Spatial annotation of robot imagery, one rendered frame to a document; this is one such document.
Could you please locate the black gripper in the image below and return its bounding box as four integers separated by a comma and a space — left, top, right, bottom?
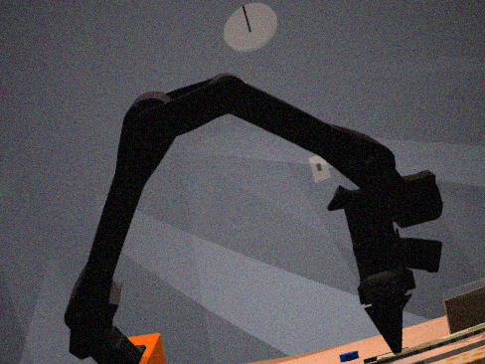
352, 228, 416, 354

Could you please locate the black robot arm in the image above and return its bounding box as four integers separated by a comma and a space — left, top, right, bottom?
64, 73, 443, 364

